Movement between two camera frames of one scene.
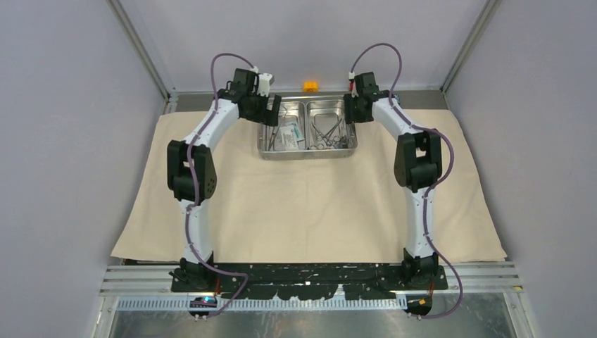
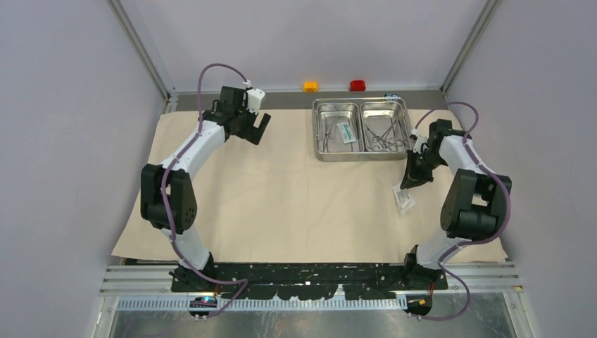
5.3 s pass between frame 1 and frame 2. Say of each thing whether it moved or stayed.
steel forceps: moved
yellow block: stayed
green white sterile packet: moved
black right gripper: moved
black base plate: stayed
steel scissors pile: moved
